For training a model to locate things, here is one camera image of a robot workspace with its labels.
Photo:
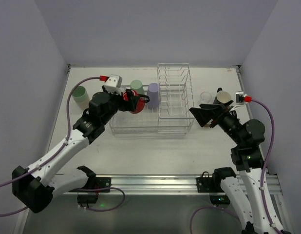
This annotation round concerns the low white wire rack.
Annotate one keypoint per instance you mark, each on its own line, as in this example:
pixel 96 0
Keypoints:
pixel 144 123

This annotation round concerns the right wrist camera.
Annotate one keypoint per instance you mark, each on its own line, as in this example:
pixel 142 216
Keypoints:
pixel 240 99

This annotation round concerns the purple cup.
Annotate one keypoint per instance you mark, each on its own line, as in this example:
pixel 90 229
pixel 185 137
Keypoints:
pixel 153 94

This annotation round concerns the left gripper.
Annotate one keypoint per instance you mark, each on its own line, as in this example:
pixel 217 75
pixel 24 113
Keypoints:
pixel 124 101

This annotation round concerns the clear glass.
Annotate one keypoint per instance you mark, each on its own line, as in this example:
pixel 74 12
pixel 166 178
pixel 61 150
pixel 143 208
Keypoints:
pixel 205 98

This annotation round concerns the aluminium mounting rail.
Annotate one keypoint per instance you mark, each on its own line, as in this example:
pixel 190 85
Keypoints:
pixel 139 184

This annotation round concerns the cream and brown cup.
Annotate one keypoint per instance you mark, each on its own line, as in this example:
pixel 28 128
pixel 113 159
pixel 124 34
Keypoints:
pixel 209 125

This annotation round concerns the light green cup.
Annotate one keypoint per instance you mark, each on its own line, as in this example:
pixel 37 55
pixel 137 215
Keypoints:
pixel 80 94

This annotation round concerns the red mug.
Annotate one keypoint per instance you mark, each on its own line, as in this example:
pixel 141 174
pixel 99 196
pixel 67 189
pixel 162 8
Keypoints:
pixel 138 100

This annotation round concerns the black mug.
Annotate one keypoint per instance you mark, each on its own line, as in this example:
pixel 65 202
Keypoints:
pixel 222 96

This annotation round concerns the tall white wire rack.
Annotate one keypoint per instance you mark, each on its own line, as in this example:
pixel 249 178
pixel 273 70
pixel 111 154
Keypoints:
pixel 175 98

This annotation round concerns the green cup in low rack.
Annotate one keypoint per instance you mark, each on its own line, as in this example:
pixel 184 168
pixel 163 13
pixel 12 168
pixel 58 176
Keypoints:
pixel 137 85

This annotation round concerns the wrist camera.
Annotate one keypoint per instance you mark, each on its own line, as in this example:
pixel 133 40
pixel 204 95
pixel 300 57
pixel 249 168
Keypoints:
pixel 113 84
pixel 240 99

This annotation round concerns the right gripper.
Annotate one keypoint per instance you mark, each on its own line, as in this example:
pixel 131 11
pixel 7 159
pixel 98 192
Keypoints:
pixel 217 116

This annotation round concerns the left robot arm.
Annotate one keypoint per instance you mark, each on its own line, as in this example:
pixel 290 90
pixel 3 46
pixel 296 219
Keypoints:
pixel 31 185

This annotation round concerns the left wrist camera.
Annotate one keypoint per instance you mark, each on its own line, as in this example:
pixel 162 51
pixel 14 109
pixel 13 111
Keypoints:
pixel 113 84

